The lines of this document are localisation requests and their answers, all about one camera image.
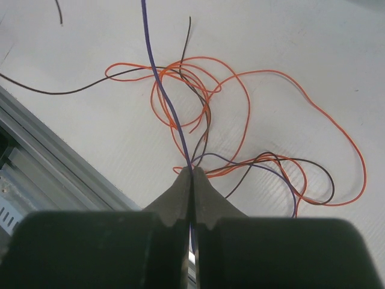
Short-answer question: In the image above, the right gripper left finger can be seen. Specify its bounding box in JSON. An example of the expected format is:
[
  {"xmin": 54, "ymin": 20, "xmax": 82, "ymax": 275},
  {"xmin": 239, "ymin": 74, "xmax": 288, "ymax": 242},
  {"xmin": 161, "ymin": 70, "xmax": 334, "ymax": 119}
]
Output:
[{"xmin": 1, "ymin": 168, "xmax": 191, "ymax": 288}]

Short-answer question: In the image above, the aluminium mounting rail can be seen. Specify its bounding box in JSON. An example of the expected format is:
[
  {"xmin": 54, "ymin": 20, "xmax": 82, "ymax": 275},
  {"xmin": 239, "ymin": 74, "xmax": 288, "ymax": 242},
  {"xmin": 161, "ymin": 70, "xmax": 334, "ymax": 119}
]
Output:
[{"xmin": 1, "ymin": 89, "xmax": 139, "ymax": 235}]

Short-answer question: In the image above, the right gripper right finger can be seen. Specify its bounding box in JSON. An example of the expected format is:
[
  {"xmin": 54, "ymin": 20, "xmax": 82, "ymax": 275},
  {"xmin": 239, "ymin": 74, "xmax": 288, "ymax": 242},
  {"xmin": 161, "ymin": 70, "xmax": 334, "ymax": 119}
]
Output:
[{"xmin": 193, "ymin": 168, "xmax": 383, "ymax": 288}]

